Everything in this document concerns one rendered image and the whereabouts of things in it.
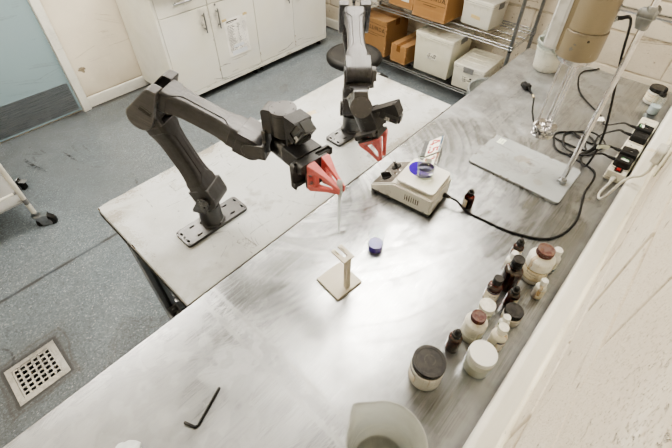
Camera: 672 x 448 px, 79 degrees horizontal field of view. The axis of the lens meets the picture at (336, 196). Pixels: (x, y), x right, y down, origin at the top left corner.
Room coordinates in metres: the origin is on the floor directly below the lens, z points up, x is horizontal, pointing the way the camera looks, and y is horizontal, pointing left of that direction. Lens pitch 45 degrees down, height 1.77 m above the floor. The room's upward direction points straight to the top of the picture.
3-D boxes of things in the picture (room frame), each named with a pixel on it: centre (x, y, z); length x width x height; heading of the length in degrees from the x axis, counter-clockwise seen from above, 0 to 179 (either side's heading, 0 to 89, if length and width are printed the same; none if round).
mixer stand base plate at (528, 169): (1.02, -0.62, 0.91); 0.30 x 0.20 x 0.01; 47
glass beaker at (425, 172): (0.88, -0.26, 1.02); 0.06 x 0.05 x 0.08; 3
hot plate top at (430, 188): (0.88, -0.25, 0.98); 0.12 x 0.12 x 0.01; 53
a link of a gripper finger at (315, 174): (0.61, 0.01, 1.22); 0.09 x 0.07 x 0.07; 41
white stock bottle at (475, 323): (0.44, -0.30, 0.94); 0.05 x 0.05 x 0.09
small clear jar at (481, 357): (0.37, -0.30, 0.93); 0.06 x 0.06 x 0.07
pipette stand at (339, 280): (0.58, -0.01, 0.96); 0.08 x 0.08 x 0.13; 41
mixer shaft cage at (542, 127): (1.01, -0.62, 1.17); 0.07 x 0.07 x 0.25
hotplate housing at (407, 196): (0.90, -0.23, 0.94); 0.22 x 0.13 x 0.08; 54
